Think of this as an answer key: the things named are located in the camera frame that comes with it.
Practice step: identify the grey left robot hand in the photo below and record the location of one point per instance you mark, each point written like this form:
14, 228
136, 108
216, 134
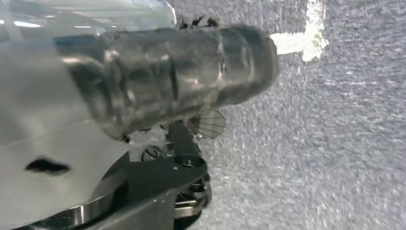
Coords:
47, 111

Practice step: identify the white floor tape mark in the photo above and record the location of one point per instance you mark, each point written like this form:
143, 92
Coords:
312, 35

